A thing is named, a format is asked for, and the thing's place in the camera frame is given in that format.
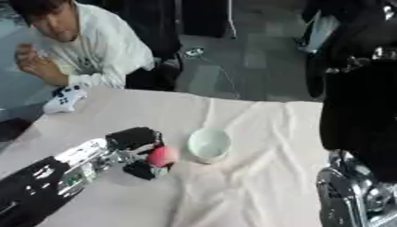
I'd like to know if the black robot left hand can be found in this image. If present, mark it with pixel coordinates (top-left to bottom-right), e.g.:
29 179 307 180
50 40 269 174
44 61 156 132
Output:
104 126 177 181

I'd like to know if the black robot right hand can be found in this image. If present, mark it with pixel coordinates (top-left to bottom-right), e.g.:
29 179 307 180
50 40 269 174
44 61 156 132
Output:
305 0 397 183

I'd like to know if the pink toy peach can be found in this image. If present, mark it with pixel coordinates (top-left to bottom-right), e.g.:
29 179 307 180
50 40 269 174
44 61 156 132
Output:
145 145 182 168

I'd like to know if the white cup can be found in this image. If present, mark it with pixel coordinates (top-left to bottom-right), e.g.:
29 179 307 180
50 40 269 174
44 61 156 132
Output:
186 127 233 164

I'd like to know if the white game controller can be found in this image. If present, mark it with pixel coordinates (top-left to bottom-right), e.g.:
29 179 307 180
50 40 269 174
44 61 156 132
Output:
40 84 89 115

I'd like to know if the black chair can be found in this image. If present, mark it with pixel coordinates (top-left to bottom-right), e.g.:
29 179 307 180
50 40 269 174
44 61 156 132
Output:
119 0 185 92

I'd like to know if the person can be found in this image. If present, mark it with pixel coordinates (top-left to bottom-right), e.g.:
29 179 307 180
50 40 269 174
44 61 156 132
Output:
7 0 157 90

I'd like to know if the white power plug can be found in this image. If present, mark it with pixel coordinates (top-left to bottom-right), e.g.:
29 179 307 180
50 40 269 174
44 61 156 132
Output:
183 46 206 59

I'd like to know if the person's hand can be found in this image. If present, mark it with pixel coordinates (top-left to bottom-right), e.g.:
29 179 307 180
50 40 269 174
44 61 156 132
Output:
13 42 72 87

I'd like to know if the black case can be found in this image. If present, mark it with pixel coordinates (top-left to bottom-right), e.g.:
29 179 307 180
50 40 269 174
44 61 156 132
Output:
180 0 233 38

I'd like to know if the thin grey cable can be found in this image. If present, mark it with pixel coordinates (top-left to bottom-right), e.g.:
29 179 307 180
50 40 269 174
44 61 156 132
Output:
198 56 242 100

